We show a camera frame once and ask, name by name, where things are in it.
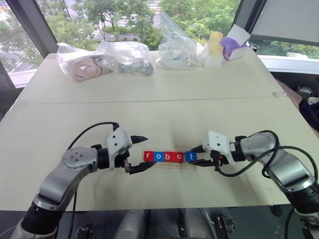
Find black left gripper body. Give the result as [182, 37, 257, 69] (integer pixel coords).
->
[114, 146, 132, 173]

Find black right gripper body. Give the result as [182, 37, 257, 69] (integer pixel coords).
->
[210, 150, 229, 171]

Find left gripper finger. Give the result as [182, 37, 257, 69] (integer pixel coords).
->
[131, 135, 148, 144]
[128, 162, 157, 174]

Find wooden tile rack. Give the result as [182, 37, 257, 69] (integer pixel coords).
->
[142, 149, 198, 172]

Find grey rounded shape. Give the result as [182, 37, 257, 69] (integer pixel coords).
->
[117, 210, 150, 239]

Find grey cylindrical object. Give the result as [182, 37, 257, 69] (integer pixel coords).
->
[117, 61, 154, 76]

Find black table foot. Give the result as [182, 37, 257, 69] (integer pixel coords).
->
[270, 205, 284, 217]

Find pink fabric bundle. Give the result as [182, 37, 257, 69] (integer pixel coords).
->
[71, 56, 110, 82]

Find clear bag with grey contents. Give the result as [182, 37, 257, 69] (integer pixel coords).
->
[96, 41, 155, 77]

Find white translucent plastic container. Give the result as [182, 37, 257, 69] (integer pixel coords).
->
[204, 42, 223, 68]

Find dark cloth bundle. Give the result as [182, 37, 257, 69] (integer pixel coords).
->
[299, 98, 319, 134]

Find purple cardboard box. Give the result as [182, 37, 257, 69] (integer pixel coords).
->
[220, 36, 249, 61]

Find tall clear plastic bag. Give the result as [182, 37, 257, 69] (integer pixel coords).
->
[156, 10, 207, 70]

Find clear bag with pink contents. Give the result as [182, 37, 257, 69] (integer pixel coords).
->
[56, 42, 115, 83]

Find cream plastic cup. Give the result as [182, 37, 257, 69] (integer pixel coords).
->
[208, 31, 223, 50]

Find small white device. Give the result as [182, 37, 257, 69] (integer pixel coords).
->
[298, 86, 313, 100]

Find white window sill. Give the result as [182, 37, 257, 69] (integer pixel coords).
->
[258, 54, 319, 73]

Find grey roller blind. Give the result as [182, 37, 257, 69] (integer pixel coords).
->
[250, 0, 319, 47]

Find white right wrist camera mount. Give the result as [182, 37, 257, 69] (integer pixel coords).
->
[202, 129, 236, 165]

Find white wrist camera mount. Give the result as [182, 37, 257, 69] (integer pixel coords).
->
[202, 129, 236, 165]
[106, 128, 133, 171]

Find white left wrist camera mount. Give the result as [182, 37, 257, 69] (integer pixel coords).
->
[106, 128, 133, 171]

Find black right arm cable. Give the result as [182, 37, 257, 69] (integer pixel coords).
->
[213, 129, 319, 182]

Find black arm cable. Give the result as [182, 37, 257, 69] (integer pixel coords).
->
[213, 129, 319, 182]
[66, 121, 121, 237]

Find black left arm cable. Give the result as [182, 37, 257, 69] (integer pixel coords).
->
[66, 121, 121, 237]

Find dark window frame pillar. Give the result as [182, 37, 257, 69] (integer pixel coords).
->
[231, 0, 267, 48]
[4, 0, 58, 54]

